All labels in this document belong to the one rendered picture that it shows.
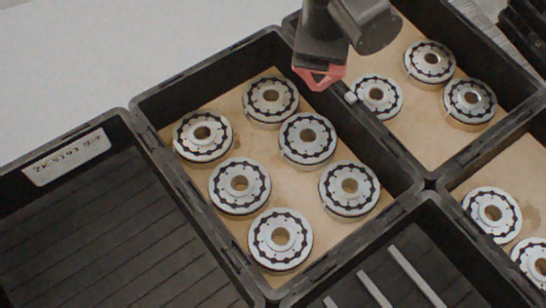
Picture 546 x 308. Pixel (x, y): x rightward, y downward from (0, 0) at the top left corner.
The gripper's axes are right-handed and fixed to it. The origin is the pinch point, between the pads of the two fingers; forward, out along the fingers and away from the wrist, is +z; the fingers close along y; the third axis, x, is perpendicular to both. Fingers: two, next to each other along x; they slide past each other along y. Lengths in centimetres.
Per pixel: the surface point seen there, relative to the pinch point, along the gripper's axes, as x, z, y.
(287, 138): 4.0, 20.4, -0.6
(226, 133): 14.4, 20.4, -1.2
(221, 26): 25, 37, 35
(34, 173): 40.4, 16.6, -15.1
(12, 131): 59, 36, 1
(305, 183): -0.3, 23.3, -7.2
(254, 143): 9.7, 23.4, -0.9
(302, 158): 0.8, 20.4, -3.9
